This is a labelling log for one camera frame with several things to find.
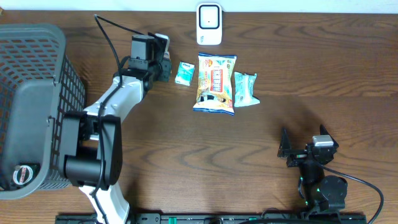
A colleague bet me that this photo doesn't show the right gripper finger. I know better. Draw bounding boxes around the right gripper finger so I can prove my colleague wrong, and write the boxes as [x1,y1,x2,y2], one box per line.
[320,124,338,148]
[277,128,292,157]

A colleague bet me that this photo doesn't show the teal small carton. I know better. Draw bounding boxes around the teal small carton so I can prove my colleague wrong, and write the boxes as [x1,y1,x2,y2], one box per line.
[175,62,195,86]

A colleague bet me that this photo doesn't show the yellow snack bag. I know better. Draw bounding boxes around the yellow snack bag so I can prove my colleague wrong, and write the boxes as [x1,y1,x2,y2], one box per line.
[193,53,237,116]

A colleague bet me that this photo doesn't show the mint green pack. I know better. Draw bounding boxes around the mint green pack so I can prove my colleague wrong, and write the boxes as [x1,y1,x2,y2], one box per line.
[234,72,260,107]

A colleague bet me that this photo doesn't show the round tape roll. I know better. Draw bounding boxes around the round tape roll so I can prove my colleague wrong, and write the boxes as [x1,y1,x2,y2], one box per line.
[12,165,34,186]

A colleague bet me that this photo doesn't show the orange small carton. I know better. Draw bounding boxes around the orange small carton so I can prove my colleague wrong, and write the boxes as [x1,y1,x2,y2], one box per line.
[163,52,170,61]

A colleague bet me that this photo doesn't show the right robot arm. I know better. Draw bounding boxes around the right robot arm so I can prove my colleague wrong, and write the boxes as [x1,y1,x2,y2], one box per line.
[277,125,348,220]

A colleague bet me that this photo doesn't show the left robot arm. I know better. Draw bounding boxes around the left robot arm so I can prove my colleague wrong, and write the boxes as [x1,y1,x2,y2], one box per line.
[58,33,171,223]

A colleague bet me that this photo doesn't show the white barcode scanner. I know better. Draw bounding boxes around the white barcode scanner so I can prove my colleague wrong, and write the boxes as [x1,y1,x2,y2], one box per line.
[197,2,223,45]

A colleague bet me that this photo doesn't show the grey plastic shopping basket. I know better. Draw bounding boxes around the grey plastic shopping basket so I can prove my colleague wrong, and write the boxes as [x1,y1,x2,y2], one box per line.
[1,24,85,200]

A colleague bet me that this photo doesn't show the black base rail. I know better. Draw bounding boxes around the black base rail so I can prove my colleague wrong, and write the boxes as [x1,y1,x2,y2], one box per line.
[55,212,368,224]

